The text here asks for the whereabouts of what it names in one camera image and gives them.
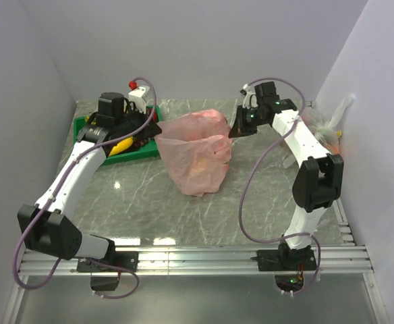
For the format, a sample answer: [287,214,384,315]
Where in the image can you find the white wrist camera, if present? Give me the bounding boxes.
[128,86,150,114]
[240,84,258,109]

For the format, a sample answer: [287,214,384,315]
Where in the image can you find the dark fake grape bunch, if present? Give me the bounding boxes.
[130,138,150,151]

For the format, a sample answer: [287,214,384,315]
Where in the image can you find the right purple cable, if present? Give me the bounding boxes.
[238,78,320,296]

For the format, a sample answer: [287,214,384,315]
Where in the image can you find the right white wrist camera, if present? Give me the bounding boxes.
[240,84,258,109]

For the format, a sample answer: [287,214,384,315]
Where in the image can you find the green plastic tray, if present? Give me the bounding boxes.
[72,105,164,167]

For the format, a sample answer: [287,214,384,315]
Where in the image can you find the yellow fake banana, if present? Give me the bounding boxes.
[109,137,133,157]

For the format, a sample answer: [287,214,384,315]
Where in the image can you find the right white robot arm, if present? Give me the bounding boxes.
[229,78,343,270]

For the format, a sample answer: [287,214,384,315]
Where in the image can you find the clear bag of fruits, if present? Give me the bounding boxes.
[301,94,356,155]

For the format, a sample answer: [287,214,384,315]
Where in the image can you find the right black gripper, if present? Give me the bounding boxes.
[228,105,266,139]

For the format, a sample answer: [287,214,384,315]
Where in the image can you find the aluminium mounting rail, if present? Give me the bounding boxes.
[18,245,375,277]

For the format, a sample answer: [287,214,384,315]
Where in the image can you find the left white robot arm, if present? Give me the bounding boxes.
[16,86,161,271]

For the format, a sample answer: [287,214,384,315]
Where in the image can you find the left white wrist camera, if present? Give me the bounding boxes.
[128,86,150,114]

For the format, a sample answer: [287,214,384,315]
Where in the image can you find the pink plastic bag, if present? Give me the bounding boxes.
[155,109,232,196]

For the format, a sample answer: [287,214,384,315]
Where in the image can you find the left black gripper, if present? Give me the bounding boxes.
[117,105,163,141]

